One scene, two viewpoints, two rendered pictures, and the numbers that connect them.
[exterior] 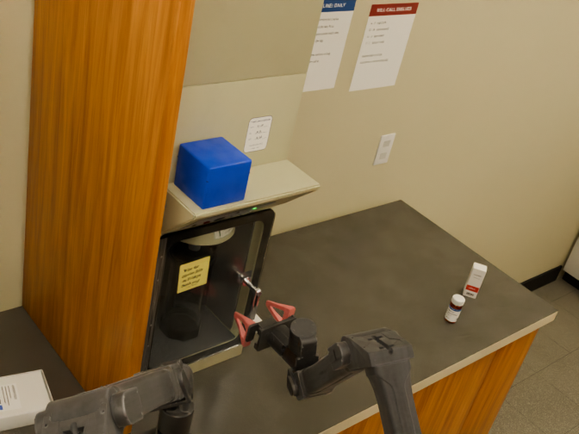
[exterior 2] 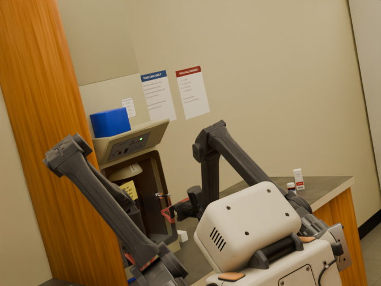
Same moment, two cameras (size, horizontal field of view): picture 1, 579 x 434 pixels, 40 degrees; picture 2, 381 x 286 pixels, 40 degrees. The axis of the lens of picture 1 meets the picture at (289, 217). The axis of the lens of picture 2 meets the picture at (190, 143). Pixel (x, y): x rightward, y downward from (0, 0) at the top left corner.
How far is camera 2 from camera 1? 0.88 m
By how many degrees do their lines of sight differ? 22
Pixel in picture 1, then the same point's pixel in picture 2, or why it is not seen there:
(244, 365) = (183, 251)
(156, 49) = (57, 62)
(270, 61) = (118, 68)
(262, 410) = (200, 260)
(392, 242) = not seen: hidden behind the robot
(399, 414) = (229, 147)
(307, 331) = (195, 189)
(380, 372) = (212, 134)
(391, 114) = not seen: hidden behind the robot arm
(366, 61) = (187, 101)
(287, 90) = (133, 83)
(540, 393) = not seen: outside the picture
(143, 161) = (72, 120)
